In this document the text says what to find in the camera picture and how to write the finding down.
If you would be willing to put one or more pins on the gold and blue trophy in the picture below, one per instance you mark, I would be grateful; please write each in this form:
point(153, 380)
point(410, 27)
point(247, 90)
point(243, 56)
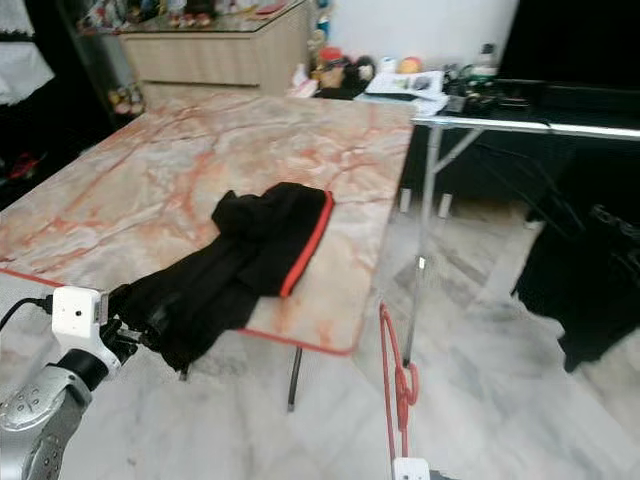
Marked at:
point(321, 20)

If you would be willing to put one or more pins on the marble pattern folding table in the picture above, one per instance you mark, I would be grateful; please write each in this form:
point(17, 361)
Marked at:
point(140, 185)

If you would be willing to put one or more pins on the clear bottle with green label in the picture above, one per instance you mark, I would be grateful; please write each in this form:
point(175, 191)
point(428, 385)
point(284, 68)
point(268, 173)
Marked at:
point(485, 65)

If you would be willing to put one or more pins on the black low television console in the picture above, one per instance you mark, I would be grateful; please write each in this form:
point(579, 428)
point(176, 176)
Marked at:
point(500, 170)

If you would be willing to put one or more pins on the teal and white ball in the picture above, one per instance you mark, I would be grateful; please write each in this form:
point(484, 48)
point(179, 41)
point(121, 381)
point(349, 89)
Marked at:
point(387, 65)

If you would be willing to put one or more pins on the orange and red ball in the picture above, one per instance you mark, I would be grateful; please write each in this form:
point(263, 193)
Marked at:
point(409, 65)

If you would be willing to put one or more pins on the light wooden sideboard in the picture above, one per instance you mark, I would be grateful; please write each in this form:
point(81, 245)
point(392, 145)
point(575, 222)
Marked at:
point(210, 58)

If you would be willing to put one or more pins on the clear jar with red lid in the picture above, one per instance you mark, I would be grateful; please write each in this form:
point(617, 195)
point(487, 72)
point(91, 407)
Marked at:
point(330, 70)

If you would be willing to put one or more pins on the black flat screen television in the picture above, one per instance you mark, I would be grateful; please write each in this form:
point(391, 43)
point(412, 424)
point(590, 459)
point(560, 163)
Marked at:
point(570, 40)

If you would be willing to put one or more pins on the dark glass display cabinet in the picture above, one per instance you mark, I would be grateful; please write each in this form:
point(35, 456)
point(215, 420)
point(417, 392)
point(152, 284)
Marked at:
point(95, 58)

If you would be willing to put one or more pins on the red plastic clothes hanger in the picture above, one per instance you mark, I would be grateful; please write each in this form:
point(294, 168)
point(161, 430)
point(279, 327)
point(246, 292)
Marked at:
point(405, 385)

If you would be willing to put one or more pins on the black shirt with red trim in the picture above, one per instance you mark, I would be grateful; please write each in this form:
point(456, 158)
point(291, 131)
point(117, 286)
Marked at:
point(260, 245)

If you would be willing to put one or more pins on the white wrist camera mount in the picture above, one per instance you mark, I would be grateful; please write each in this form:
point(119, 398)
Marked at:
point(410, 470)
point(75, 312)

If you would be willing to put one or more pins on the pink white tissue box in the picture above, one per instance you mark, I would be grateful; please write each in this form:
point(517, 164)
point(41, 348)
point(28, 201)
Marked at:
point(304, 82)

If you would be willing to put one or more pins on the black mouse ear toys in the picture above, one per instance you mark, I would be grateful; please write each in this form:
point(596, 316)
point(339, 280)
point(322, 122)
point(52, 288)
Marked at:
point(357, 75)

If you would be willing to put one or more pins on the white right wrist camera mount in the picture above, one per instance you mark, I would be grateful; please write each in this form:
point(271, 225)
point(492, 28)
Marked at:
point(410, 470)

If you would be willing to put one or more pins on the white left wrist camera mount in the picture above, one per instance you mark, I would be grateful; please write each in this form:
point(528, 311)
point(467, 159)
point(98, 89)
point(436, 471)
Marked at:
point(75, 312)

